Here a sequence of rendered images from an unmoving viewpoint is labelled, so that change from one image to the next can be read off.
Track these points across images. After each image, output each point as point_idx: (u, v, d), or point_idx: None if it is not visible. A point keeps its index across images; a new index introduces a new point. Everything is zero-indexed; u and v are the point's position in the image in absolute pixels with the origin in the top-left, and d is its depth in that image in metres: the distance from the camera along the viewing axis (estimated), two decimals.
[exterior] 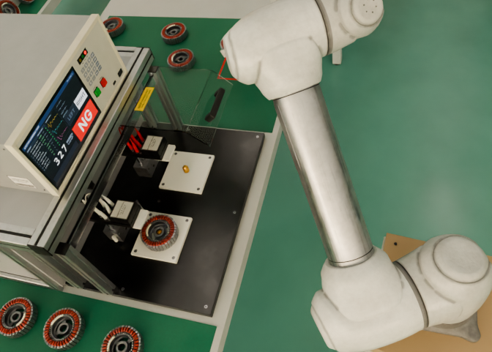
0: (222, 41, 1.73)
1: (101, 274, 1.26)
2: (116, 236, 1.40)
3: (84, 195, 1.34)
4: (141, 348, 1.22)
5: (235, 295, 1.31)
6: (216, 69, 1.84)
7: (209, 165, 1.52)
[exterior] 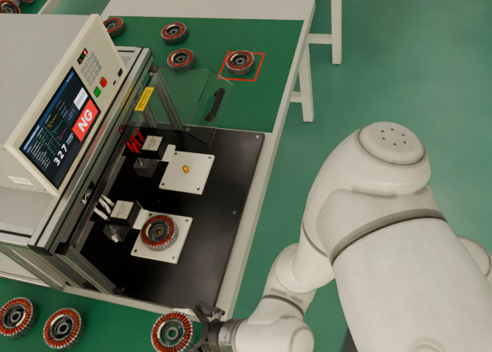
0: (228, 59, 1.80)
1: (101, 274, 1.26)
2: (116, 236, 1.40)
3: (84, 195, 1.34)
4: (193, 334, 1.17)
5: (235, 295, 1.31)
6: (216, 69, 1.84)
7: (209, 165, 1.52)
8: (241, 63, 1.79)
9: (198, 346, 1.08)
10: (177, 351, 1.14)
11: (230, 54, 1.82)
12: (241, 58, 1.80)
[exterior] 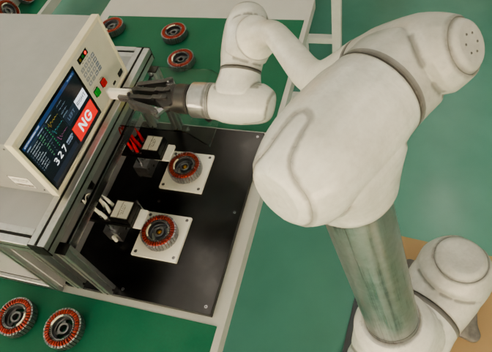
0: None
1: (101, 274, 1.26)
2: (116, 236, 1.40)
3: (84, 195, 1.34)
4: (200, 166, 1.50)
5: (235, 295, 1.31)
6: (216, 69, 1.84)
7: (209, 165, 1.52)
8: None
9: None
10: (188, 176, 1.47)
11: None
12: None
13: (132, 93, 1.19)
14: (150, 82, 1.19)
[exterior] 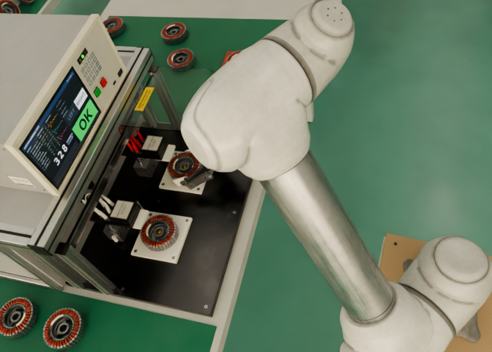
0: (228, 59, 1.80)
1: (101, 274, 1.26)
2: (116, 236, 1.40)
3: (84, 195, 1.34)
4: (200, 166, 1.50)
5: (235, 295, 1.31)
6: (216, 69, 1.84)
7: None
8: None
9: None
10: (188, 176, 1.47)
11: (230, 54, 1.82)
12: None
13: None
14: None
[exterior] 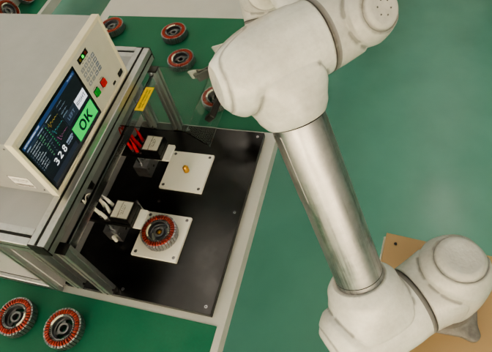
0: None
1: (101, 274, 1.26)
2: (116, 236, 1.40)
3: (84, 195, 1.34)
4: None
5: (235, 295, 1.31)
6: None
7: (209, 165, 1.52)
8: None
9: None
10: None
11: None
12: None
13: None
14: None
